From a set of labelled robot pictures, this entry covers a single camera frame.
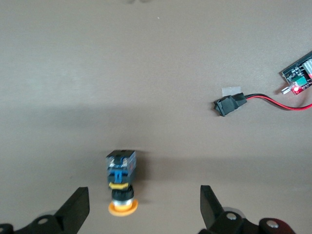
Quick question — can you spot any red black connector wire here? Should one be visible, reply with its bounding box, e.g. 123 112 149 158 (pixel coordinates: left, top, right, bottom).
245 94 312 112

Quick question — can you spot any black wire connector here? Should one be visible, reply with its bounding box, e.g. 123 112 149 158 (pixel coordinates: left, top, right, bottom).
213 92 247 118

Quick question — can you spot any clear tape piece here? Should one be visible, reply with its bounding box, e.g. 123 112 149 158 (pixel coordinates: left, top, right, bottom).
221 86 242 96

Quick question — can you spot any yellow push button switch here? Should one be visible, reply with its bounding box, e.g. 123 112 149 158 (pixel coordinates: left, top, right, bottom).
105 149 139 217

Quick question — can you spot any small black sensor circuit board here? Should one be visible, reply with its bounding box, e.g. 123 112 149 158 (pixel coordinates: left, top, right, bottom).
275 50 312 96

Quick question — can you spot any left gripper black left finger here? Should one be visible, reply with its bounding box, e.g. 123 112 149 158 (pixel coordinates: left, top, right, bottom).
0 186 90 234

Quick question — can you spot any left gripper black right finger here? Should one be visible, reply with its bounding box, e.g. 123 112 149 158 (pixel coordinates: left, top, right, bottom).
198 185 299 234

